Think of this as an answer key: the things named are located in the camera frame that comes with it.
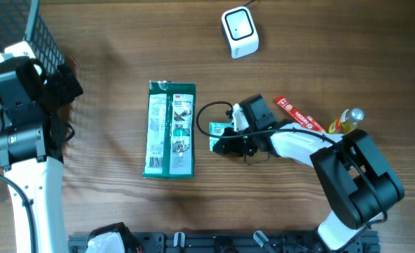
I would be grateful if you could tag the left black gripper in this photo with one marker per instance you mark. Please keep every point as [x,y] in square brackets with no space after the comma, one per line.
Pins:
[66,95]

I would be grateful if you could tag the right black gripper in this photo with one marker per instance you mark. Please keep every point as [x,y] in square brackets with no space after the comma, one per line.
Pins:
[230,147]

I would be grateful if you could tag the teal pack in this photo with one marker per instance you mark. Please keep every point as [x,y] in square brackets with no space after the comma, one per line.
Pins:
[217,129]

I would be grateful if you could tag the red stick sachet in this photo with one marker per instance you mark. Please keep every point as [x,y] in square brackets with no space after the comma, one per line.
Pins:
[305,121]

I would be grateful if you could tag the grey plastic mesh basket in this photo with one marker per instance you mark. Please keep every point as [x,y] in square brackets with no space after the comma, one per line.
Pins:
[20,20]

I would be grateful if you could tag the green 3M package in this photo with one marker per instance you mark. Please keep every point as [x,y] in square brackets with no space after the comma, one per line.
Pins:
[169,144]

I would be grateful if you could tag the yellow oil bottle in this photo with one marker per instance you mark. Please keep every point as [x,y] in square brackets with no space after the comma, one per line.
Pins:
[347,122]

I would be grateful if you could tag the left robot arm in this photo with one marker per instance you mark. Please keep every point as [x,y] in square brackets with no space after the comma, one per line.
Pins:
[32,136]

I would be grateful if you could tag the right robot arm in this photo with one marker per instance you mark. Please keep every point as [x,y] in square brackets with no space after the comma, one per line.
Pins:
[357,180]

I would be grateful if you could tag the white barcode scanner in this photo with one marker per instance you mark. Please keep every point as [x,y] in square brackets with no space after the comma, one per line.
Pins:
[240,32]

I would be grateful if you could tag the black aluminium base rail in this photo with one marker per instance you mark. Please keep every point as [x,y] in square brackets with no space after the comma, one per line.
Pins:
[291,241]

